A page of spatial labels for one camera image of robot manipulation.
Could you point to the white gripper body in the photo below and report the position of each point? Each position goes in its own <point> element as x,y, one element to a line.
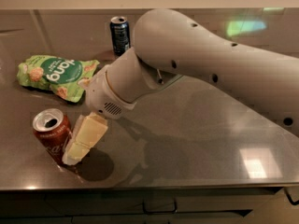
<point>100,94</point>

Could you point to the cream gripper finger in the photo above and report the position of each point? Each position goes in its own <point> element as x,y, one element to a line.
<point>87,132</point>

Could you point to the red coke can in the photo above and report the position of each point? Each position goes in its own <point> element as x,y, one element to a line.
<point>53,129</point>

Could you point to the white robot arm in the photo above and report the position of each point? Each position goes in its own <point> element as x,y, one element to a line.
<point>168,44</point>

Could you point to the blue pepsi can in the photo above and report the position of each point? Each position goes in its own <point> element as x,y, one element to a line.
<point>120,33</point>

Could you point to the green snack bag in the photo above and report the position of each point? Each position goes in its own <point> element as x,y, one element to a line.
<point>59,75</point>

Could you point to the black drawer handle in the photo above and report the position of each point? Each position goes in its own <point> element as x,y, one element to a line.
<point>160,206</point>

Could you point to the black handle at right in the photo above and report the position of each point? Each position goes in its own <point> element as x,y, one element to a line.
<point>290,199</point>

